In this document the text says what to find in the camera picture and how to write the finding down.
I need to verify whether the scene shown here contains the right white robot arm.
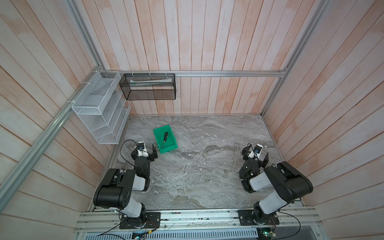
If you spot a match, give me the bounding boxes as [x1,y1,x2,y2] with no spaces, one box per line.
[132,145,313,218]

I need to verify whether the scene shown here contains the white slotted cable duct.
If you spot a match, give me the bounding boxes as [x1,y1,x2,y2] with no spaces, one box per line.
[85,229,259,240]

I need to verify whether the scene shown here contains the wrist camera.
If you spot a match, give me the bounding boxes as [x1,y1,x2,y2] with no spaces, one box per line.
[253,144,264,159]
[137,142,149,158]

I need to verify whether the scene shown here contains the black handled screwdriver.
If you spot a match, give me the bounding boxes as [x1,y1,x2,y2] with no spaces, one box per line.
[162,132,169,149]

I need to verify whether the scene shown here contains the black wire mesh basket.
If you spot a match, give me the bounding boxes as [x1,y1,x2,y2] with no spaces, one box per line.
[119,73,177,101]

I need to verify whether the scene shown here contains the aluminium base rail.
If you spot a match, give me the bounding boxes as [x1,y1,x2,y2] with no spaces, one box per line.
[74,207,323,233]

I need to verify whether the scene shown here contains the green plastic bin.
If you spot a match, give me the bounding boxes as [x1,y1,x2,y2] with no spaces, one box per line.
[153,125,178,154]

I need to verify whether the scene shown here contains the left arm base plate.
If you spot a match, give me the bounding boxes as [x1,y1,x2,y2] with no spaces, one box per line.
[119,212,161,230]

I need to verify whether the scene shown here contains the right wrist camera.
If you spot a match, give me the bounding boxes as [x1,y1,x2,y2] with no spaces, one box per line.
[253,144,264,159]

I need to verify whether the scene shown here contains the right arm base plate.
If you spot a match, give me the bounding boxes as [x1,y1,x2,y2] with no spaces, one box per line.
[237,209,280,226]

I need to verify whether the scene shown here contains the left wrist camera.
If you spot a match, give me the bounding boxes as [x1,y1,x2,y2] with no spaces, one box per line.
[137,142,149,158]

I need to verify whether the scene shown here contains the white wire mesh shelf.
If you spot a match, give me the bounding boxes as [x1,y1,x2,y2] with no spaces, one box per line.
[72,71,131,145]

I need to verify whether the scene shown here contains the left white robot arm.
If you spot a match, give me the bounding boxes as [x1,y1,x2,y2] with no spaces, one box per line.
[93,142,158,219]

